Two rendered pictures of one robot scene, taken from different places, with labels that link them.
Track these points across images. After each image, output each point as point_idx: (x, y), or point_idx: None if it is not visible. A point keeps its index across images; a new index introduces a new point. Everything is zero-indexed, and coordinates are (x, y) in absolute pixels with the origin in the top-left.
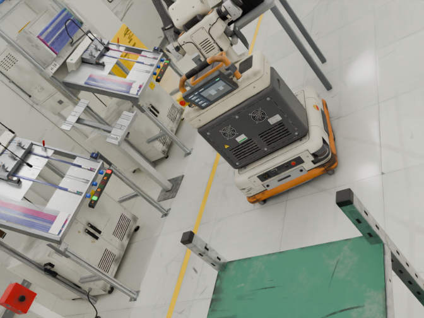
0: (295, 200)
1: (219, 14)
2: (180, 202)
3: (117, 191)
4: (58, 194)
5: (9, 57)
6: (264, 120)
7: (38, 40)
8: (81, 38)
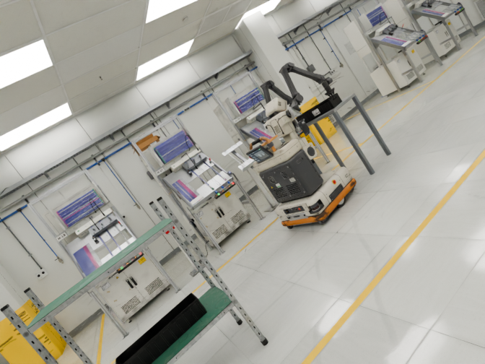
0: (300, 232)
1: (286, 113)
2: (270, 215)
3: (260, 199)
4: (203, 186)
5: (219, 110)
6: (287, 178)
7: (233, 104)
8: (257, 106)
